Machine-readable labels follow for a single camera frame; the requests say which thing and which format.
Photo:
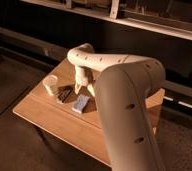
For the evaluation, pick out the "white ceramic cup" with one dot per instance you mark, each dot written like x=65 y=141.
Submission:
x=50 y=84

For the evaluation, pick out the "black rectangular block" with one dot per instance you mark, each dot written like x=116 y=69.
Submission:
x=64 y=94

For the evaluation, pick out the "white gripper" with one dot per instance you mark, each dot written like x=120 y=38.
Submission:
x=83 y=76

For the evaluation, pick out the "white shelf frame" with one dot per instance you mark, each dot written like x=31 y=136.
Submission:
x=116 y=12

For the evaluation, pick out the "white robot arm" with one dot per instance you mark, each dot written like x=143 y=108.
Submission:
x=121 y=83

